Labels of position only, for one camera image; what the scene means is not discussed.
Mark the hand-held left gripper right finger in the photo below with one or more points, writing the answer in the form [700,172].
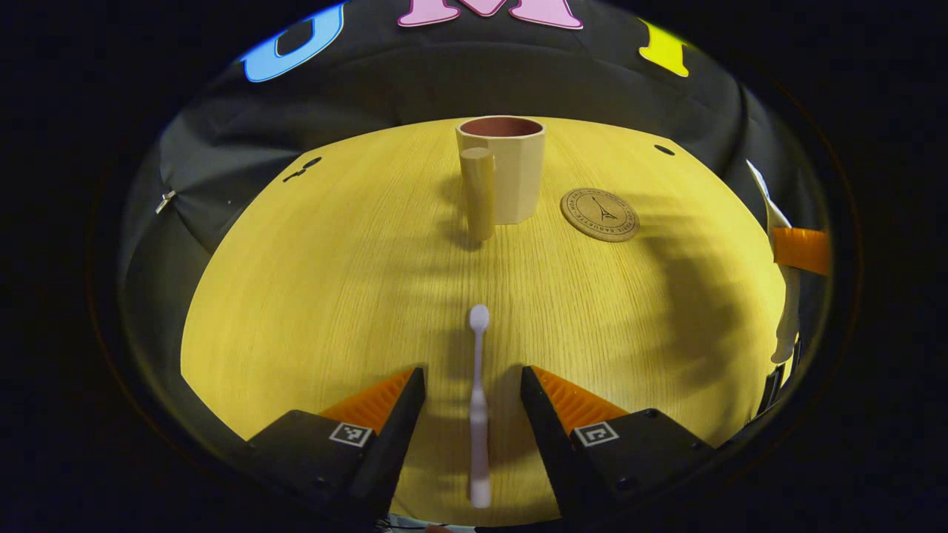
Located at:
[548,437]

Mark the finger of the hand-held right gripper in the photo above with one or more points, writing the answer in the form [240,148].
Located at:
[803,250]
[778,385]

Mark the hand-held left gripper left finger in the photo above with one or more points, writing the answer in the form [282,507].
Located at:
[400,437]

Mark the white toothpaste tube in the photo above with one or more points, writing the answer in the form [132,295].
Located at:
[786,318]

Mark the pale pink toothbrush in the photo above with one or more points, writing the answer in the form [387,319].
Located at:
[480,422]

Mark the round cork coaster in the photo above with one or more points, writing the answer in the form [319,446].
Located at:
[600,215]

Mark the beige cup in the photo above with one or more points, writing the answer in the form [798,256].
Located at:
[511,170]

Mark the wooden desktop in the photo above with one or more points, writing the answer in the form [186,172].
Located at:
[333,281]

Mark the metal clip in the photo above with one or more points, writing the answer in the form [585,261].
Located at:
[164,201]

